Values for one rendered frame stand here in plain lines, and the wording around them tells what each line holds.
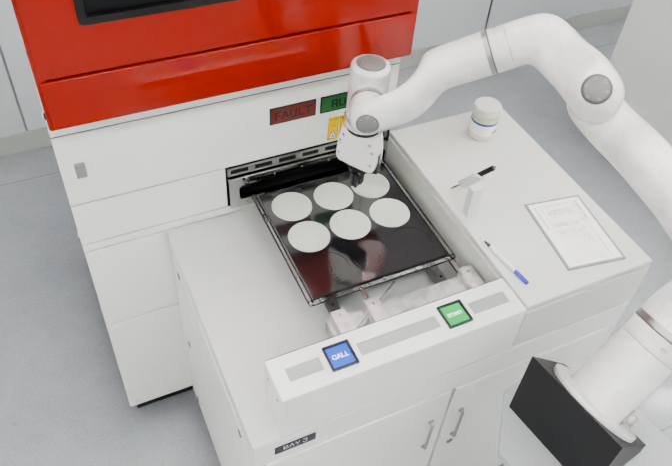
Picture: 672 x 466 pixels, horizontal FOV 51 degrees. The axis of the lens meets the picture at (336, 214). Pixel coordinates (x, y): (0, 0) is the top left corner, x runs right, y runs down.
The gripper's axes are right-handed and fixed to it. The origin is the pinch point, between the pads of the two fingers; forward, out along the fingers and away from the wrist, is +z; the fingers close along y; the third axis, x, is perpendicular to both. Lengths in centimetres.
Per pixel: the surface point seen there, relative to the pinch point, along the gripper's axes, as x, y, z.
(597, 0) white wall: 296, -7, 79
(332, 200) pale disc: -0.8, -5.5, 10.1
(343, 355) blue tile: -41.2, 22.7, 4.1
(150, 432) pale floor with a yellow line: -43, -40, 101
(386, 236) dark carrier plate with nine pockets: -3.5, 11.6, 10.1
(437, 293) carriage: -10.1, 29.0, 12.1
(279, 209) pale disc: -11.0, -14.3, 10.5
